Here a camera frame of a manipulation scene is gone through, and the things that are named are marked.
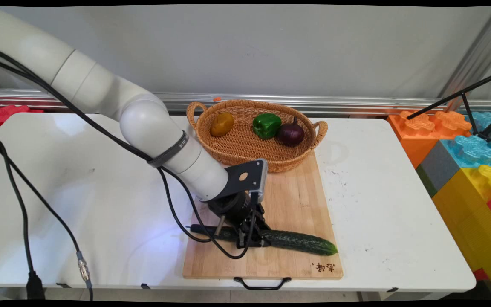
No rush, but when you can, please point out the red toy block with studs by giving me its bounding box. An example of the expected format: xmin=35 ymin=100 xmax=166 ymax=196
xmin=0 ymin=103 xmax=44 ymax=131

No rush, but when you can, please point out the purple onion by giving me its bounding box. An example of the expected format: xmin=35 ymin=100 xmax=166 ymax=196
xmin=277 ymin=116 xmax=305 ymax=147

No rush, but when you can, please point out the yellow toy block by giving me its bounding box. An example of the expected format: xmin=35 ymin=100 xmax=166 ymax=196
xmin=432 ymin=164 xmax=491 ymax=300

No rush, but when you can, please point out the black cable with metal connector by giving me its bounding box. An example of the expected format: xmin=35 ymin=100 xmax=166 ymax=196
xmin=0 ymin=126 xmax=94 ymax=301

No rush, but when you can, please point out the long dark green cucumber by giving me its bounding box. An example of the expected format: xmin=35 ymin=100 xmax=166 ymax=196
xmin=190 ymin=224 xmax=339 ymax=257

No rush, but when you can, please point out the black tripod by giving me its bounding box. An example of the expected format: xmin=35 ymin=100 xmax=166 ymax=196
xmin=406 ymin=69 xmax=491 ymax=144

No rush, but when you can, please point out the blue toy block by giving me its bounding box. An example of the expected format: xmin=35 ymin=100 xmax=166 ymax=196
xmin=440 ymin=135 xmax=491 ymax=168
xmin=464 ymin=111 xmax=491 ymax=138

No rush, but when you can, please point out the grey arm strap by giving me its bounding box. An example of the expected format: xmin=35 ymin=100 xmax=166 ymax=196
xmin=146 ymin=130 xmax=189 ymax=168

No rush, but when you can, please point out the green bell pepper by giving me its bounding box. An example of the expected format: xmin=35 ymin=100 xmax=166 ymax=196
xmin=252 ymin=113 xmax=282 ymax=140

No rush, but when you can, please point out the thick black plug cable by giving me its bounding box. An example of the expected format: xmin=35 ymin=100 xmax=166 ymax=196
xmin=0 ymin=126 xmax=46 ymax=301

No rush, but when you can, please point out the aluminium wall rail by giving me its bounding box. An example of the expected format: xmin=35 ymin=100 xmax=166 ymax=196
xmin=0 ymin=88 xmax=491 ymax=116

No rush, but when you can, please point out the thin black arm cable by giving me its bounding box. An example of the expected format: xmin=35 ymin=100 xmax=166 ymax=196
xmin=0 ymin=44 xmax=264 ymax=260

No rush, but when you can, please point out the woven wicker basket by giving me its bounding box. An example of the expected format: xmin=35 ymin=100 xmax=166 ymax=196
xmin=186 ymin=99 xmax=329 ymax=173

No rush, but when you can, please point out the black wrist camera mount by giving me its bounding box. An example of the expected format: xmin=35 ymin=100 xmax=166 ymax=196
xmin=215 ymin=158 xmax=269 ymax=204

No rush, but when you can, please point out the yellow-brown potato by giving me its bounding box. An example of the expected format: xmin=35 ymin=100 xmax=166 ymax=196
xmin=210 ymin=111 xmax=235 ymax=138

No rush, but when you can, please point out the wooden cutting board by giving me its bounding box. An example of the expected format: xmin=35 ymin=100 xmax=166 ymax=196
xmin=183 ymin=150 xmax=344 ymax=290

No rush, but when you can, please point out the orange toy block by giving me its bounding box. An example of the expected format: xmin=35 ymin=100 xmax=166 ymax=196
xmin=387 ymin=110 xmax=473 ymax=169

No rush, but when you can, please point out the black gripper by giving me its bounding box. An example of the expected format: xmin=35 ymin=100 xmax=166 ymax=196
xmin=207 ymin=191 xmax=272 ymax=249

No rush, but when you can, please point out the aluminium frame post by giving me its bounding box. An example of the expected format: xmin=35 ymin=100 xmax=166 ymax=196
xmin=436 ymin=6 xmax=491 ymax=112

